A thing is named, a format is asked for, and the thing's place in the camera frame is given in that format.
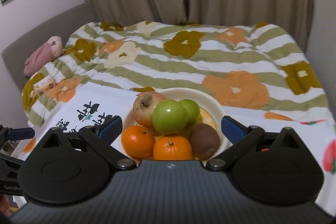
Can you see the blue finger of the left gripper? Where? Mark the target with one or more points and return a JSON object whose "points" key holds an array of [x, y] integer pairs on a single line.
{"points": [[20, 133]]}

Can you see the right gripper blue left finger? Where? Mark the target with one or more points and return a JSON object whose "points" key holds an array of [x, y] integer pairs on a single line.
{"points": [[100, 138]]}

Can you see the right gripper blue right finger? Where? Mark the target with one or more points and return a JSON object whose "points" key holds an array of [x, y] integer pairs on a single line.
{"points": [[242, 138]]}

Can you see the orange mandarin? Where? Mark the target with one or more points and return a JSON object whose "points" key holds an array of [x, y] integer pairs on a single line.
{"points": [[138, 142]]}

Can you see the brown kiwi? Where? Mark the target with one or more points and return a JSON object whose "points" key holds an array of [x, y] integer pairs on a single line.
{"points": [[204, 141]]}

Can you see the large yellow-red apple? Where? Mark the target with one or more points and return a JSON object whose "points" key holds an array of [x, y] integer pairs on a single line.
{"points": [[144, 106]]}

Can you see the green apple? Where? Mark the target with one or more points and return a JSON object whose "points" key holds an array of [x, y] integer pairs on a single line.
{"points": [[169, 117], [192, 110]]}

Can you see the large orange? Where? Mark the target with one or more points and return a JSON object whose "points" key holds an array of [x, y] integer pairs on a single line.
{"points": [[173, 147]]}

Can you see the white fruit print cloth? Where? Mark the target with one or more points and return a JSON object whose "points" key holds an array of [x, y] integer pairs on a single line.
{"points": [[93, 102]]}

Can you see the cream duck print plate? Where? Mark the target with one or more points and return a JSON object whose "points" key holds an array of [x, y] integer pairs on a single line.
{"points": [[207, 104]]}

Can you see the tissue pack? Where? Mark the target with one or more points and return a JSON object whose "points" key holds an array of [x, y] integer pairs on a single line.
{"points": [[44, 85]]}

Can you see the striped floral quilt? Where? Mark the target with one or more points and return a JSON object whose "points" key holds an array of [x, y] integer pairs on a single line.
{"points": [[259, 67]]}

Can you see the grey headboard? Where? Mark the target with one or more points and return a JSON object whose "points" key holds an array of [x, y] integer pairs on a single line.
{"points": [[63, 25]]}

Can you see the pink plush toy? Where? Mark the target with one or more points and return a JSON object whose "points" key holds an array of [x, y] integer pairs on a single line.
{"points": [[49, 51]]}

